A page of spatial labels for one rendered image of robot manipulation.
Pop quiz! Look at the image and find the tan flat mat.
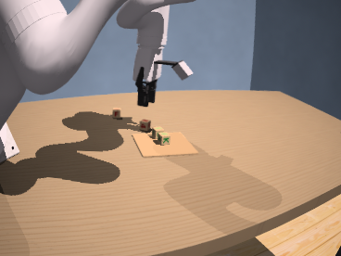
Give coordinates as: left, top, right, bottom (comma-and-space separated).
133, 133, 198, 158

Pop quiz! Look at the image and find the beige block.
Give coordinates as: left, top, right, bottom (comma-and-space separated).
112, 109, 120, 118
139, 119, 151, 131
152, 127, 164, 139
158, 132, 171, 145

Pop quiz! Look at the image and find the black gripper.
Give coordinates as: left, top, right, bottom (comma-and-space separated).
133, 45, 164, 107

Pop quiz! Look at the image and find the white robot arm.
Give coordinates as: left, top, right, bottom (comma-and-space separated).
0, 0, 195, 154

